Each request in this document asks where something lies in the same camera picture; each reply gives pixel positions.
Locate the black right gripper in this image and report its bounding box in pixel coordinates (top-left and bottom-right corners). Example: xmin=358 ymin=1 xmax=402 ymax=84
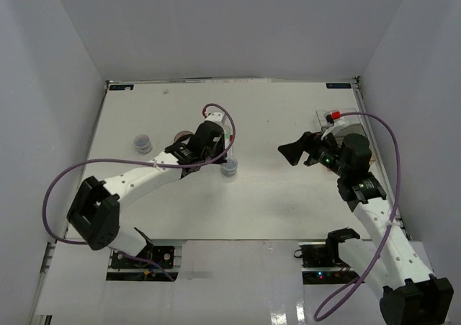
xmin=277 ymin=128 xmax=349 ymax=177

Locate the green capped white marker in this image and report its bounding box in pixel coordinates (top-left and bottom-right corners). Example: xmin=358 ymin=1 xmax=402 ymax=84
xmin=225 ymin=127 xmax=232 ymax=148

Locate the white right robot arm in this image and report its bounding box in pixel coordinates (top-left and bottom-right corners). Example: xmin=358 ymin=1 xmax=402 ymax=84
xmin=278 ymin=132 xmax=454 ymax=324

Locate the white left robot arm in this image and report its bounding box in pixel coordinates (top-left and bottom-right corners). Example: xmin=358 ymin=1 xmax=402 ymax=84
xmin=67 ymin=120 xmax=228 ymax=267

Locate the large clear tape roll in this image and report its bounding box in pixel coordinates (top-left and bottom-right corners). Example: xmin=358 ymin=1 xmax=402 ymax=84
xmin=174 ymin=130 xmax=193 ymax=142

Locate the clear cup of paperclips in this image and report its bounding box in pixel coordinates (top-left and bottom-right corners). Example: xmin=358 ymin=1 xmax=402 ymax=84
xmin=220 ymin=156 xmax=238 ymax=177

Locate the clear tiered desk organizer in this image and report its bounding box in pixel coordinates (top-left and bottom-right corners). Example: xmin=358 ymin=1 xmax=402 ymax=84
xmin=315 ymin=107 xmax=377 ymax=173

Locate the blue label sticker right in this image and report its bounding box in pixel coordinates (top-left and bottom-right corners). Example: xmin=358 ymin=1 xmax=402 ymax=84
xmin=326 ymin=82 xmax=352 ymax=89

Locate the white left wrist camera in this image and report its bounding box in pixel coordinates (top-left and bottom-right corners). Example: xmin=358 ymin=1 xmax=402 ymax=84
xmin=204 ymin=112 xmax=227 ymax=127

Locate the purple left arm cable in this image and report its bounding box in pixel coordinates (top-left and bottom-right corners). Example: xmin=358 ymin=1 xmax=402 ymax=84
xmin=42 ymin=103 xmax=236 ymax=246

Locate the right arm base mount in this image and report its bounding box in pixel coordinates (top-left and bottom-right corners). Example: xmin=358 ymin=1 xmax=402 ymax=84
xmin=293 ymin=242 xmax=359 ymax=285

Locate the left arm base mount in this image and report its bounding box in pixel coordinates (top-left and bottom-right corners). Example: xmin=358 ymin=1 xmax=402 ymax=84
xmin=106 ymin=245 xmax=179 ymax=282

